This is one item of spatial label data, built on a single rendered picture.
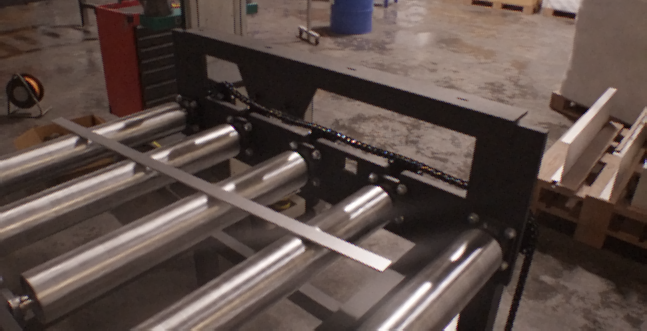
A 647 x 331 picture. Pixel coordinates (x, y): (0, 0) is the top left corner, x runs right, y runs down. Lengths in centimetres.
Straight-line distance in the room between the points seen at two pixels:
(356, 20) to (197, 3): 443
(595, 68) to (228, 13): 306
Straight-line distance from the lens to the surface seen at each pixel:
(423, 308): 100
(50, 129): 378
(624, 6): 449
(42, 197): 142
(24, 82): 455
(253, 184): 136
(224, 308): 100
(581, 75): 475
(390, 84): 131
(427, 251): 136
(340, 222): 120
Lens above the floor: 158
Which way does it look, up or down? 27 degrees down
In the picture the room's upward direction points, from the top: 1 degrees clockwise
